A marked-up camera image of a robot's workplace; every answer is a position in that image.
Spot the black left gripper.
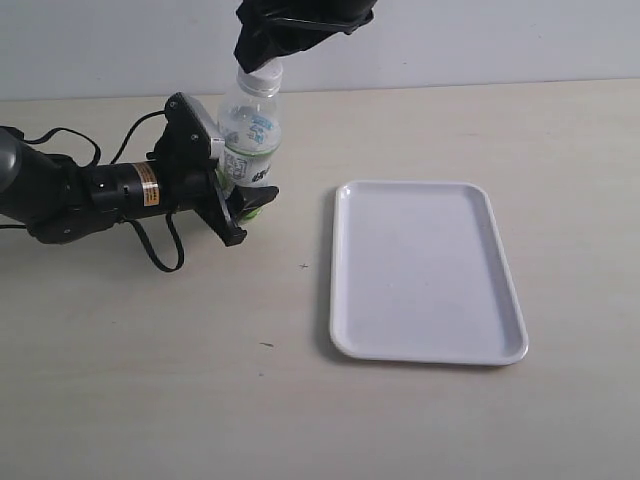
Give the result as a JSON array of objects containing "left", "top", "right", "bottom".
[{"left": 146, "top": 101, "right": 279, "bottom": 246}]

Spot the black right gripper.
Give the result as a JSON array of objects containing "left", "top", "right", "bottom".
[{"left": 234, "top": 0, "right": 375, "bottom": 74}]

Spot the white bottle cap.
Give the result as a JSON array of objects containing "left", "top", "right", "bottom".
[{"left": 248, "top": 58, "right": 284, "bottom": 90}]

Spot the clear plastic drink bottle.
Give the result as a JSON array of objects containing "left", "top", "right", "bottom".
[{"left": 217, "top": 70, "right": 282, "bottom": 197}]

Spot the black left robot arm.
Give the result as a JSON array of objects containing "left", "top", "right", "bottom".
[{"left": 1, "top": 92, "right": 279, "bottom": 246}]

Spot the white rectangular plastic tray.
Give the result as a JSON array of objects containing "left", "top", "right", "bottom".
[{"left": 328, "top": 180, "right": 529, "bottom": 367}]

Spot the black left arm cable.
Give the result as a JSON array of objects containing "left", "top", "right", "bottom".
[{"left": 24, "top": 110, "right": 184, "bottom": 273}]

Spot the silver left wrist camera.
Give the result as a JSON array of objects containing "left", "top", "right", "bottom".
[{"left": 165, "top": 92, "right": 224, "bottom": 162}]

